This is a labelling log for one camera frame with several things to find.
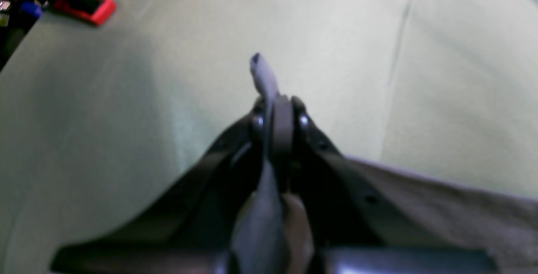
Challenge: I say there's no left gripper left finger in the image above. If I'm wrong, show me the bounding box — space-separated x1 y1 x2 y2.
50 98 264 274

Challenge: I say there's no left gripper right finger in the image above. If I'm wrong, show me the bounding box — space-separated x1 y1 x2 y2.
273 95 498 274

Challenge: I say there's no grey t-shirt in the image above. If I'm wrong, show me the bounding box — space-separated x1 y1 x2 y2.
232 53 537 274

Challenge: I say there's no light green table cloth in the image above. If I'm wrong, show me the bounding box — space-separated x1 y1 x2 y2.
1 0 537 274

